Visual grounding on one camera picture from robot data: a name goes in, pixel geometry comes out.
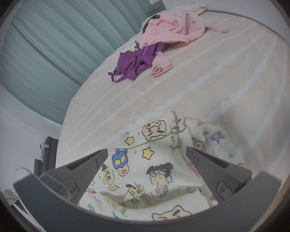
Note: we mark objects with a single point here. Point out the blue-green curtain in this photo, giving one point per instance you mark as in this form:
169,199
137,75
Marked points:
62,45

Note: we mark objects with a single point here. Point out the black garment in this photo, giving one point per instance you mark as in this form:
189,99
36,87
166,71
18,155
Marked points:
151,18

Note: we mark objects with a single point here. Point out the grey bedside table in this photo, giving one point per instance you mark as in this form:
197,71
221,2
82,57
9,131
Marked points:
154,8

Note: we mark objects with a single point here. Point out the white printed pyjama top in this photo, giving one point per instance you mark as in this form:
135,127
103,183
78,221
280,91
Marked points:
154,177

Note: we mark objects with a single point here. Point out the cream pillow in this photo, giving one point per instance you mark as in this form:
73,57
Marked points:
193,7

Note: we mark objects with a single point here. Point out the pink garment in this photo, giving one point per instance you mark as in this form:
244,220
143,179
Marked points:
174,30

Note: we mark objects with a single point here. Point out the grey garment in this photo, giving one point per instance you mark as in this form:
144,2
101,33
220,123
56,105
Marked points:
137,43

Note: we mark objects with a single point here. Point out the purple garment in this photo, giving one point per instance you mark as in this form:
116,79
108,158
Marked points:
133,60

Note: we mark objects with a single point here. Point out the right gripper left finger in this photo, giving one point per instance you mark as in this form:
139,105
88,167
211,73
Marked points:
87,170

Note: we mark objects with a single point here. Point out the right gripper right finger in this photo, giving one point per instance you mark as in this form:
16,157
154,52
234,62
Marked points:
217,175

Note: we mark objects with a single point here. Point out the black chest of drawers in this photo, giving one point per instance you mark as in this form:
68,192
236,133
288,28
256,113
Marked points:
49,153

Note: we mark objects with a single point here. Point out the bed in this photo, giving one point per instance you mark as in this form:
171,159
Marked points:
207,81

